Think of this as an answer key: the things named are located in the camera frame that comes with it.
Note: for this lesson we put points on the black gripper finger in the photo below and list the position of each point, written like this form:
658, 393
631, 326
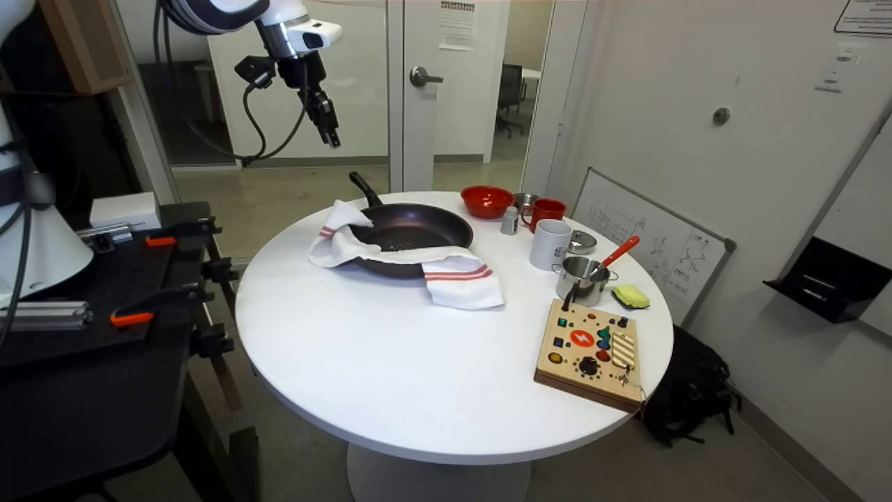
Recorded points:
320, 113
331, 119

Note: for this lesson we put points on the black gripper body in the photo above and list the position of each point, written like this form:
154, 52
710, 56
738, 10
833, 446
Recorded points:
302, 73

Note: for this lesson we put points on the black frying pan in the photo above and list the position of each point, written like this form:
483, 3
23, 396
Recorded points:
413, 227

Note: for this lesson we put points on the white towel red stripes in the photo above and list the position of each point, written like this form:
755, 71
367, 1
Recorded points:
462, 279

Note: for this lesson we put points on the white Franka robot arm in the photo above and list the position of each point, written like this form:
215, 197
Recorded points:
38, 252

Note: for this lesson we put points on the white door with window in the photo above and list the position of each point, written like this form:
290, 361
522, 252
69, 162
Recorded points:
483, 94

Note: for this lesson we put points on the white door notice paper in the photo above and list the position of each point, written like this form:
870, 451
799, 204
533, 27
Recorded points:
459, 27

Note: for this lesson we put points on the red bowl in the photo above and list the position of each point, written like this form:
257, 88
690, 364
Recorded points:
487, 201

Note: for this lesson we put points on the black clamp orange tip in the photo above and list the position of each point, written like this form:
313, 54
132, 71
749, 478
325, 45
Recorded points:
159, 243
130, 319

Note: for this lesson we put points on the small grey shaker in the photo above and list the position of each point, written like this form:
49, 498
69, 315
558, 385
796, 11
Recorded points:
509, 225

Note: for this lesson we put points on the wooden cabinet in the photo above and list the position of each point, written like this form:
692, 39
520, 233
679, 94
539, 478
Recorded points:
88, 42

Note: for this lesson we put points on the white box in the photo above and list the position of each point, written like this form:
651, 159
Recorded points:
126, 213

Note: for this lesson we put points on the red mug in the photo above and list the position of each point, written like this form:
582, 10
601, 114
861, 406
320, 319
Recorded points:
547, 213

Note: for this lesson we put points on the white mug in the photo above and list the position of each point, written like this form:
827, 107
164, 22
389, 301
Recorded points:
547, 247

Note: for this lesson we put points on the small steel cup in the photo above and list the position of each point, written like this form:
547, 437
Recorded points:
585, 241

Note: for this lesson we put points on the small steel saucepan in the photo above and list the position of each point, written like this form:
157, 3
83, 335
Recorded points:
585, 276

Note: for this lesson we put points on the leaning framed whiteboard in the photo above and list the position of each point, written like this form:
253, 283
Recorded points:
651, 241

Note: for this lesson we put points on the yellow green sponge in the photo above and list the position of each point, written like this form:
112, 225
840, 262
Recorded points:
631, 297

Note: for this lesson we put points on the wooden board colourful pieces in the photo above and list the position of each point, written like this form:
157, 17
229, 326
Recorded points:
590, 357

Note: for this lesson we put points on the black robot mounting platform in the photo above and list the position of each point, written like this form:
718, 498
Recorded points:
86, 407

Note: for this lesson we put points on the black backpack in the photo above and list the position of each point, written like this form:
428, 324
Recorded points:
686, 392

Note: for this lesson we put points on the aluminium rail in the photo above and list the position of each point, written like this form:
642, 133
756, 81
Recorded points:
45, 315

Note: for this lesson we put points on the round grey wall knob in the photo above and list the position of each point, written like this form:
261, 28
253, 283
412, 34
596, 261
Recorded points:
721, 114

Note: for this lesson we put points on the white wall switch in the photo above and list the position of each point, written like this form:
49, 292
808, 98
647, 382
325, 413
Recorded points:
835, 71

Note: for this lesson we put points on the black wall tray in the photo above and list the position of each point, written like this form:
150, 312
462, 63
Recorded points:
827, 279

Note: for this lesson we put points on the framed wall sign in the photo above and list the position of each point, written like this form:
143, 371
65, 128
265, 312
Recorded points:
866, 17

